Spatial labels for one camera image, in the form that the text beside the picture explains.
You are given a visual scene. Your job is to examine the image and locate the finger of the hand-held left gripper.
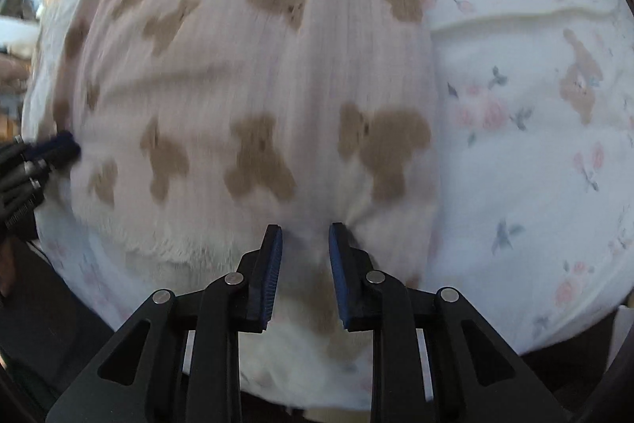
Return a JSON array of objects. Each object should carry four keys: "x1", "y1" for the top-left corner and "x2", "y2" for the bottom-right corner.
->
[{"x1": 20, "y1": 130, "x2": 82, "y2": 193}]

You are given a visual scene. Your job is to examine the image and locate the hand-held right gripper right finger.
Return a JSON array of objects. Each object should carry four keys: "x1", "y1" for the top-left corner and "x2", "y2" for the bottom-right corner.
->
[{"x1": 328, "y1": 222, "x2": 569, "y2": 423}]

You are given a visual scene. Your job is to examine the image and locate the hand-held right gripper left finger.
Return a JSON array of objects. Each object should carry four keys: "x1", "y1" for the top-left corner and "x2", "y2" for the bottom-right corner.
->
[{"x1": 46, "y1": 224, "x2": 284, "y2": 423}]

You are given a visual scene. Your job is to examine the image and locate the pink bear-print pants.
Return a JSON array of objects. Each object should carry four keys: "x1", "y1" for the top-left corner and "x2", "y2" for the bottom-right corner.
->
[{"x1": 52, "y1": 0, "x2": 439, "y2": 354}]

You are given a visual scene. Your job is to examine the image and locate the white floral bed sheet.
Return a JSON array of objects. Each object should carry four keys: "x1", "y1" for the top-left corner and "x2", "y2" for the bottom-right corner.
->
[{"x1": 22, "y1": 0, "x2": 634, "y2": 410}]

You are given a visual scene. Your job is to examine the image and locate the white bear-print pillow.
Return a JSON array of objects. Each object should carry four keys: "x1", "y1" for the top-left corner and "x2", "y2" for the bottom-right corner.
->
[{"x1": 431, "y1": 5, "x2": 634, "y2": 141}]

